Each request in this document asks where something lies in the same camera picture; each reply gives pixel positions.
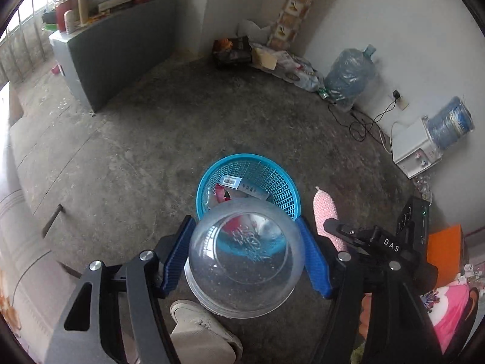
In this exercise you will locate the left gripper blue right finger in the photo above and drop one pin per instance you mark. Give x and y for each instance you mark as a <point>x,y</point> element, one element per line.
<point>323,267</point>

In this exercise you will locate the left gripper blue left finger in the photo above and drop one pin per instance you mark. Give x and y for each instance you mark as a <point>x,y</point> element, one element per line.
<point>172,252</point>

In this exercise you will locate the pink sponge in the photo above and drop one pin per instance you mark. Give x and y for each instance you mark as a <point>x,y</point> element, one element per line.
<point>324,208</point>

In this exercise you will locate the clear plastic cup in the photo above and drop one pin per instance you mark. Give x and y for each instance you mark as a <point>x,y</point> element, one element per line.
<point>236,288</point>

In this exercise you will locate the white milk drink bottle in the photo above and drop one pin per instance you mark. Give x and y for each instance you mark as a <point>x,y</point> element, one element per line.
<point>265,227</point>

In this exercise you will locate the red packet wrapper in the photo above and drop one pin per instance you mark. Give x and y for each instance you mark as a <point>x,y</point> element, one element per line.
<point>222,194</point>

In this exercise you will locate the right hand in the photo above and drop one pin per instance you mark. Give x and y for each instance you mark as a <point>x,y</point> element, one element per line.
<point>364,319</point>

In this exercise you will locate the orange folder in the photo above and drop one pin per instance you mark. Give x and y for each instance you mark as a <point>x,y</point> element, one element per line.
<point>445,250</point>

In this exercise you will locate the white shoe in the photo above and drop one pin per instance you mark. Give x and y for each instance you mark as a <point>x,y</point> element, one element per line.
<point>184,312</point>

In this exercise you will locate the white water dispenser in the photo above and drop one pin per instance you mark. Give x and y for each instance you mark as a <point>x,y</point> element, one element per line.
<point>413,150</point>

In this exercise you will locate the blue plastic mesh basket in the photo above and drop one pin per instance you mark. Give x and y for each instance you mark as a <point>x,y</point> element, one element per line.
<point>259,178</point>

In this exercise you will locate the floral tablecloth table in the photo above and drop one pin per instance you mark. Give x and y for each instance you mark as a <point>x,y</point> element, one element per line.
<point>30,303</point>

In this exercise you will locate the large blue water jug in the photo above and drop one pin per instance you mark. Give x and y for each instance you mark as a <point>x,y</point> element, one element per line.
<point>349,76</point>

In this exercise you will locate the plastic bag pile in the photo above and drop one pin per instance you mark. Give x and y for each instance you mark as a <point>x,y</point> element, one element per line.
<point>287,67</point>

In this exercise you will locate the grey cabinet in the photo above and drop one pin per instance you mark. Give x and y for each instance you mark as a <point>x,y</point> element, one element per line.
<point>101,59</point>

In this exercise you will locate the black snack bag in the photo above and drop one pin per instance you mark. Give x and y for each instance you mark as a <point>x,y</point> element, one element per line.
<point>232,51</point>

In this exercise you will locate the white small bottle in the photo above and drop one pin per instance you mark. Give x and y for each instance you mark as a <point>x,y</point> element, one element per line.
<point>70,21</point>

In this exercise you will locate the metal window railing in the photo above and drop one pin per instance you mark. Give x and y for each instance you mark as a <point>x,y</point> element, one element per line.
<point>25,42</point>

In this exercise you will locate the cardboard tube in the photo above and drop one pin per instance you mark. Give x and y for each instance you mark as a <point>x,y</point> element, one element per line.
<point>83,9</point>

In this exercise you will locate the tile pattern board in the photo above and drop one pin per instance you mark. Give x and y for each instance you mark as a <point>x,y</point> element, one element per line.
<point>288,24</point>

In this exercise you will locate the red thermos bottle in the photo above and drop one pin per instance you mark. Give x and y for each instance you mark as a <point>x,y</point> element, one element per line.
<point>61,8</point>

